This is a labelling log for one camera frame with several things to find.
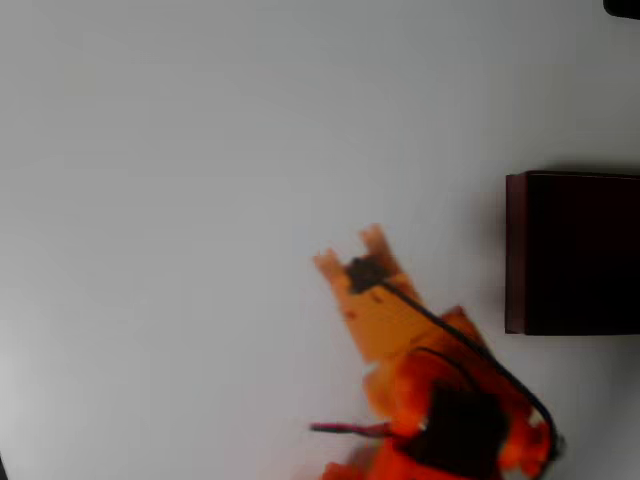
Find dark red box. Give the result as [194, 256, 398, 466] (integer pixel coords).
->
[504, 169, 640, 337]

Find thin red blue cable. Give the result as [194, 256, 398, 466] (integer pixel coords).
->
[307, 420, 395, 437]

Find black object at edge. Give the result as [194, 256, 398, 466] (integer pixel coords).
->
[602, 0, 640, 20]

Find long dark cable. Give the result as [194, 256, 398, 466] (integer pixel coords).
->
[382, 278, 560, 447]

